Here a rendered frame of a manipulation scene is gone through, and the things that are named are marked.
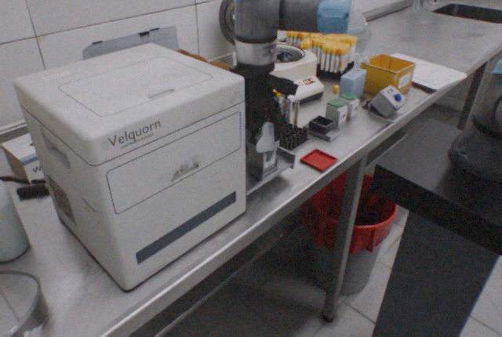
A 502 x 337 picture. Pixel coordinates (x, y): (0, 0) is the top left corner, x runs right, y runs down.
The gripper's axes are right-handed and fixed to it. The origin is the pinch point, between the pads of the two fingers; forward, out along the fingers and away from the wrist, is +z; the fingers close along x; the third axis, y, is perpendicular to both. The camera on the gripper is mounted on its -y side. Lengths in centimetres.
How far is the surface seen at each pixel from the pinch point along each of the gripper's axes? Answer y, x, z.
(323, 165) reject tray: -15.8, 6.0, 9.4
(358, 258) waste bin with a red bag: -52, 5, 72
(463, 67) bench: -112, 6, 10
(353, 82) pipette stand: -47.0, -6.0, 0.7
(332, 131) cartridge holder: -29.7, -0.9, 8.2
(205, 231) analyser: 20.1, 4.3, 7.2
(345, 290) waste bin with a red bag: -51, 3, 93
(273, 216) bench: 5.3, 8.3, 10.6
